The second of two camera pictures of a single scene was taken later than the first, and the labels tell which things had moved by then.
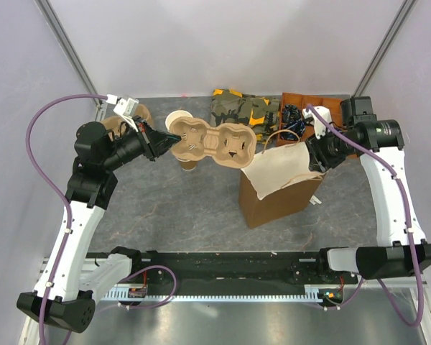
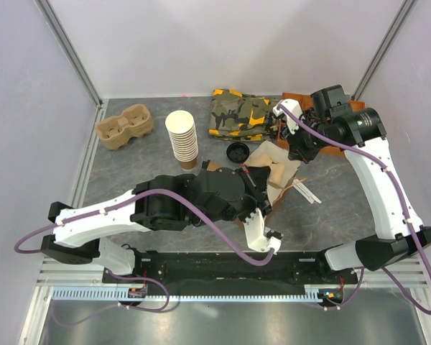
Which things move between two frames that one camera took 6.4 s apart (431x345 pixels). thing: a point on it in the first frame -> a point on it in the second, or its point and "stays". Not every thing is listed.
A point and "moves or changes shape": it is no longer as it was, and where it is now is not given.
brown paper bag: (279, 182) moves or changes shape
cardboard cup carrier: (231, 145) -> (277, 171)
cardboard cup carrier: (114, 123) stays
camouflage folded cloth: (261, 114) stays
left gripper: (155, 143) -> (257, 180)
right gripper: (319, 161) -> (296, 150)
